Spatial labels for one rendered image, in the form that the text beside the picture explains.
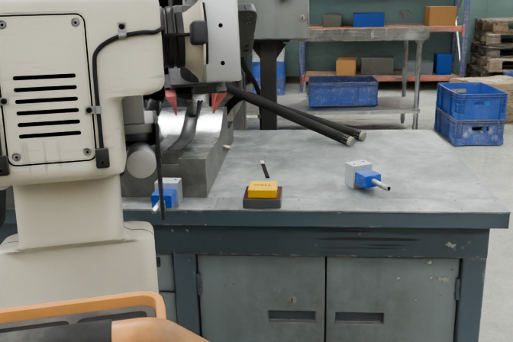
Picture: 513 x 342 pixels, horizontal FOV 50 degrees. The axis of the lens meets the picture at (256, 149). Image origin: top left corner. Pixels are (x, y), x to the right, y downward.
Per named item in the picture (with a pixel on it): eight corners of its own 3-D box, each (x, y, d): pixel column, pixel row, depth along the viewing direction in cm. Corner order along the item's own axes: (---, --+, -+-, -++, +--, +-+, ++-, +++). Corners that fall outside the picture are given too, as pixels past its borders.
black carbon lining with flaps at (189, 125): (184, 159, 127) (182, 119, 125) (115, 159, 128) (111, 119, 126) (208, 124, 161) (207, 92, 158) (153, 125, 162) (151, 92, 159)
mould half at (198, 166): (207, 198, 123) (204, 138, 119) (92, 197, 125) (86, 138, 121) (233, 140, 171) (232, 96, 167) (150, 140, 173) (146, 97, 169)
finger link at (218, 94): (188, 103, 121) (188, 67, 114) (221, 101, 122) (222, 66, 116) (191, 123, 116) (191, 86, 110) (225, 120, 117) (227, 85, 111)
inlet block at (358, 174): (398, 198, 119) (398, 175, 118) (378, 202, 117) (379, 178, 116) (362, 181, 131) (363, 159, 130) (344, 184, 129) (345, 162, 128)
